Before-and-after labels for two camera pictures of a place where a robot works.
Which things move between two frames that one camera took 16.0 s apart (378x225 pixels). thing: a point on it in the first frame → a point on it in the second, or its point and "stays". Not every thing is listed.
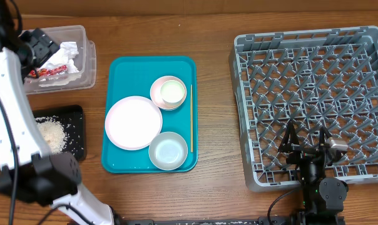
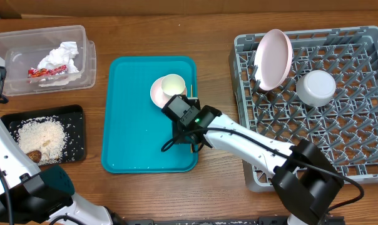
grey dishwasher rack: [335, 78] stays
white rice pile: [53, 133] stays
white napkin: [63, 56] stays
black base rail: [233, 221] stays
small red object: [46, 71] stays
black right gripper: [303, 149] → [183, 134]
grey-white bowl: [168, 150] → [316, 88]
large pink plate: [133, 122] → [273, 60]
